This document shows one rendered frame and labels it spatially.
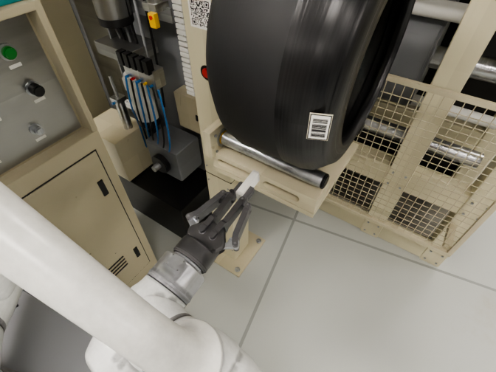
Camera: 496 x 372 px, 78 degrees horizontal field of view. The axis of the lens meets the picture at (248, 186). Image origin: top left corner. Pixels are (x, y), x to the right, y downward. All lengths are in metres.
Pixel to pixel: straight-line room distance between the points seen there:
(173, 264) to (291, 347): 1.08
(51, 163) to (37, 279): 0.74
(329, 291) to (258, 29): 1.36
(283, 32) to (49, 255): 0.45
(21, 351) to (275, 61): 0.80
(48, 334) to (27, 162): 0.47
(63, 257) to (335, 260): 1.55
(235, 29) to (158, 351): 0.50
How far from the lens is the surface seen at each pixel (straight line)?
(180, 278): 0.55
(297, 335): 1.58
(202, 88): 1.00
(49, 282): 0.34
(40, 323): 0.92
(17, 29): 0.98
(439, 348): 1.77
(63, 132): 1.10
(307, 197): 0.85
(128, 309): 0.35
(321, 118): 0.57
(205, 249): 0.56
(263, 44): 0.57
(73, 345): 0.86
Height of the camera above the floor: 1.50
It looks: 48 degrees down
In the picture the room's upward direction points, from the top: straight up
